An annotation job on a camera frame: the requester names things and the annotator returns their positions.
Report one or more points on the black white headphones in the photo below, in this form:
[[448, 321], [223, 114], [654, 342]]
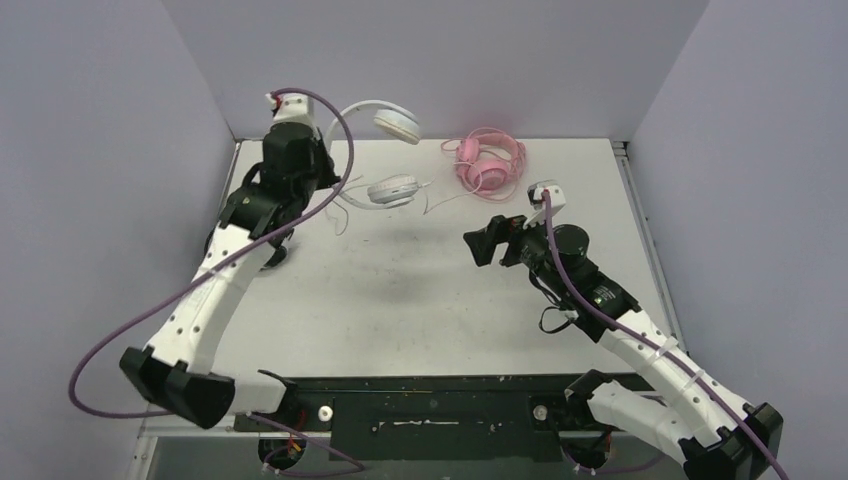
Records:
[[279, 255]]

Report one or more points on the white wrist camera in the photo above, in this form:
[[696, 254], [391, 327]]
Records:
[[547, 199], [291, 108]]

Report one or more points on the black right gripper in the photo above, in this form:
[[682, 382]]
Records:
[[506, 240]]

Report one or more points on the pink headphones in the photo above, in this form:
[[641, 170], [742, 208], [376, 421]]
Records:
[[488, 162]]

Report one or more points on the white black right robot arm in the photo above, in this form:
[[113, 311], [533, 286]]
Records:
[[707, 429]]

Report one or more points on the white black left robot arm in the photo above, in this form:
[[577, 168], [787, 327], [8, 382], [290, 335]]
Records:
[[174, 368]]

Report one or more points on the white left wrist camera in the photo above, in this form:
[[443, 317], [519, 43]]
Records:
[[291, 108]]

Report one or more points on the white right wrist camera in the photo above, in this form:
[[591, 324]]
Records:
[[547, 199]]

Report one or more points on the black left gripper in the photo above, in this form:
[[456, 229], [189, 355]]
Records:
[[328, 176]]

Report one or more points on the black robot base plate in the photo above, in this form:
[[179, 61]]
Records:
[[440, 417]]

